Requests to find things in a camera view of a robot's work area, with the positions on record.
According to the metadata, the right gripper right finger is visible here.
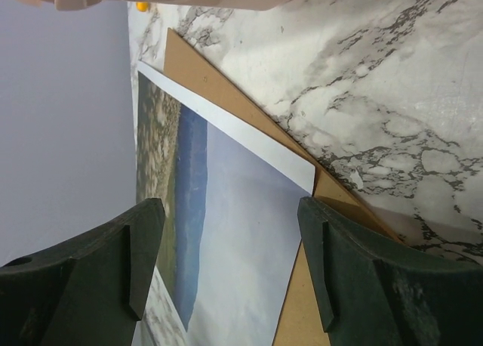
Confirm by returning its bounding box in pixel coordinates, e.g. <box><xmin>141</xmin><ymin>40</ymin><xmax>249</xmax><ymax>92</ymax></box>
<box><xmin>297</xmin><ymin>197</ymin><xmax>482</xmax><ymax>345</ymax></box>

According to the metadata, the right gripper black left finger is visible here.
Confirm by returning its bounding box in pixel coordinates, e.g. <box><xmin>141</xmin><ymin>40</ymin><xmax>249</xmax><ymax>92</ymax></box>
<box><xmin>1</xmin><ymin>198</ymin><xmax>165</xmax><ymax>345</ymax></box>

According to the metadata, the brown cardboard backing board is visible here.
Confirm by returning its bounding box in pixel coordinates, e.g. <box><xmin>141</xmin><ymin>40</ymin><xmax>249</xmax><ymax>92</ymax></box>
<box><xmin>163</xmin><ymin>29</ymin><xmax>398</xmax><ymax>345</ymax></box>

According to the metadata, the landscape photo print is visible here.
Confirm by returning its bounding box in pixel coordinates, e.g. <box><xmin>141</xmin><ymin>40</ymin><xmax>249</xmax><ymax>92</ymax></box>
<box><xmin>136</xmin><ymin>63</ymin><xmax>315</xmax><ymax>345</ymax></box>

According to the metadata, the yellow black screwdriver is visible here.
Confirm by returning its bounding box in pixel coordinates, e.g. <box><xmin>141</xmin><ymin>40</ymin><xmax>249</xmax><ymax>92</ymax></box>
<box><xmin>136</xmin><ymin>2</ymin><xmax>149</xmax><ymax>12</ymax></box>

